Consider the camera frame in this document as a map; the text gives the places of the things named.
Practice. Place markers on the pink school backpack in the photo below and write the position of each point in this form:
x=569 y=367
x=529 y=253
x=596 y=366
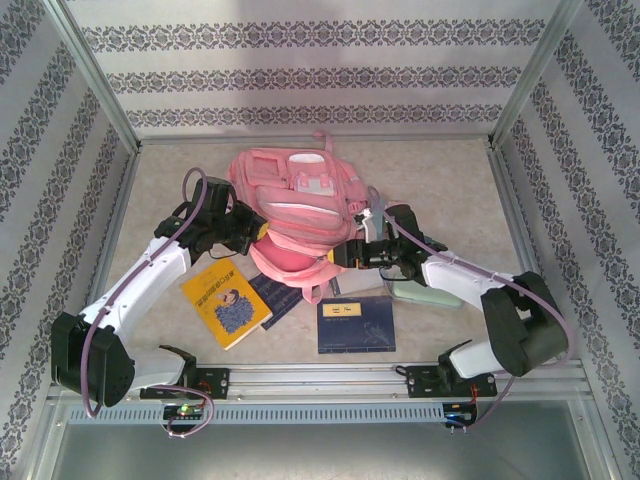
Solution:
x=295 y=210

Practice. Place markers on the dark blue text-cover book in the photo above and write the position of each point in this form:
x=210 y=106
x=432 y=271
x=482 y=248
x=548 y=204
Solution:
x=275 y=300

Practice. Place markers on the yellow book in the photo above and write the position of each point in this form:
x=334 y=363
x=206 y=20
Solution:
x=220 y=300

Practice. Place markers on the dark blue yellow-label notebook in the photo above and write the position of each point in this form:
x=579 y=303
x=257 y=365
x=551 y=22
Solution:
x=355 y=330

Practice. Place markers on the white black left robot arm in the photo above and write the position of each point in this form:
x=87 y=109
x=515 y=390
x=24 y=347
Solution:
x=140 y=280

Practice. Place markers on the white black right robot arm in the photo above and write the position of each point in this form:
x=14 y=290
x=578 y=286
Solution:
x=520 y=330

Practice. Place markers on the small circuit board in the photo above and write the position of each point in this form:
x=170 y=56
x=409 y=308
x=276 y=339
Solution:
x=182 y=412
x=457 y=418

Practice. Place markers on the grey metal panel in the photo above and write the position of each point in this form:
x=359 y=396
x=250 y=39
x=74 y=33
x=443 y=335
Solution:
x=310 y=455

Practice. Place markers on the aluminium back rail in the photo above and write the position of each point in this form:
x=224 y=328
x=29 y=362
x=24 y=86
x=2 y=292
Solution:
x=225 y=140

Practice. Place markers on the aluminium side rail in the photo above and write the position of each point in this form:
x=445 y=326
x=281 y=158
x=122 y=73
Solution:
x=520 y=225
x=114 y=225

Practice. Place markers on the aluminium front rail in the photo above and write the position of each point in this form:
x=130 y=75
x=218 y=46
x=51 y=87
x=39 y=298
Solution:
x=310 y=382

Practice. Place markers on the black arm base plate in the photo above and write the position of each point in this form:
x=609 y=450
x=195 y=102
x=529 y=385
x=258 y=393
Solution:
x=217 y=382
x=417 y=382

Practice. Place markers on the aluminium frame post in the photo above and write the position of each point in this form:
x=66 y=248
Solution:
x=536 y=70
x=91 y=70

